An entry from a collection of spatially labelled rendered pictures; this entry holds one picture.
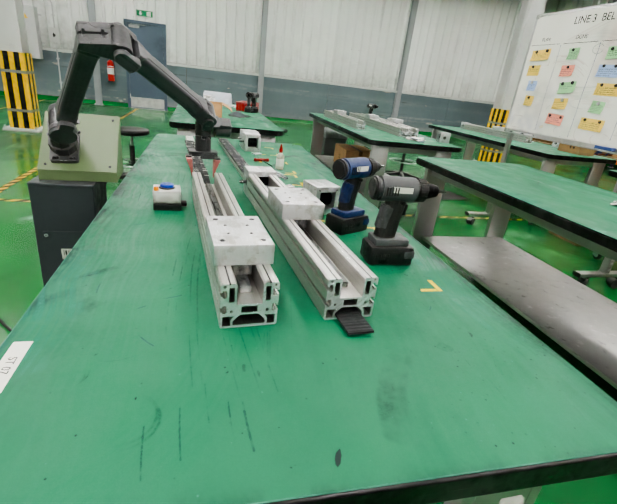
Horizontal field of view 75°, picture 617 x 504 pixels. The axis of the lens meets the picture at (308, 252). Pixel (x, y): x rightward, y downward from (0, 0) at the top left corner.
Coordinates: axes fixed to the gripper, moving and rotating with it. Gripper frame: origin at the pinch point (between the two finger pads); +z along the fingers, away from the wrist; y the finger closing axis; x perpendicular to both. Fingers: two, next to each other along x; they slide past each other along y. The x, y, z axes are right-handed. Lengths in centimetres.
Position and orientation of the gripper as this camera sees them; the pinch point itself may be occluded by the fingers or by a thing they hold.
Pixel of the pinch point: (202, 174)
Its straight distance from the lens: 162.8
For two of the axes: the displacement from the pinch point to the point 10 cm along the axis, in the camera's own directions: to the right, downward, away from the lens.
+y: 9.5, -0.3, 3.3
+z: -1.1, 9.2, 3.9
